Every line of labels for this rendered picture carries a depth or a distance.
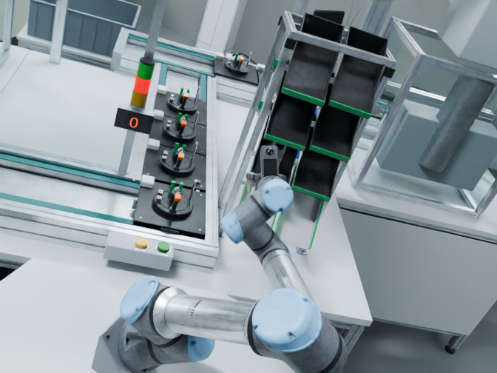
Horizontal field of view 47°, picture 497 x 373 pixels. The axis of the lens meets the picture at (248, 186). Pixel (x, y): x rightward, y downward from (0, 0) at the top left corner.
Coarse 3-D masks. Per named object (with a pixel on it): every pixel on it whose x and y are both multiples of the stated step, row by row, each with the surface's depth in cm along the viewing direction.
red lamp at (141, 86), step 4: (136, 76) 181; (136, 80) 182; (140, 80) 181; (144, 80) 181; (148, 80) 181; (136, 84) 182; (140, 84) 181; (144, 84) 182; (148, 84) 182; (136, 88) 183; (140, 88) 182; (144, 88) 182; (148, 88) 183; (140, 92) 183; (144, 92) 183; (148, 92) 185
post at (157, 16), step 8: (160, 0) 171; (160, 8) 172; (152, 16) 173; (160, 16) 173; (152, 24) 175; (160, 24) 175; (152, 32) 176; (152, 40) 178; (152, 48) 179; (144, 56) 180; (152, 56) 181; (128, 136) 197; (128, 144) 199; (128, 152) 200; (128, 160) 202; (120, 168) 204
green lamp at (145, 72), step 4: (140, 64) 179; (144, 64) 178; (140, 68) 179; (144, 68) 178; (148, 68) 178; (152, 68) 180; (140, 72) 179; (144, 72) 179; (148, 72) 179; (152, 72) 181; (140, 76) 180; (144, 76) 180; (148, 76) 180
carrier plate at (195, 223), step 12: (144, 192) 199; (144, 204) 194; (204, 204) 204; (144, 216) 189; (156, 216) 190; (192, 216) 196; (204, 216) 199; (156, 228) 188; (168, 228) 188; (180, 228) 189; (192, 228) 191; (204, 228) 193
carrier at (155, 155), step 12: (156, 144) 222; (156, 156) 219; (168, 156) 218; (192, 156) 220; (204, 156) 230; (144, 168) 211; (156, 168) 213; (168, 168) 212; (180, 168) 214; (192, 168) 217; (204, 168) 223; (156, 180) 208; (168, 180) 209; (180, 180) 212; (192, 180) 214; (204, 180) 217; (204, 192) 212
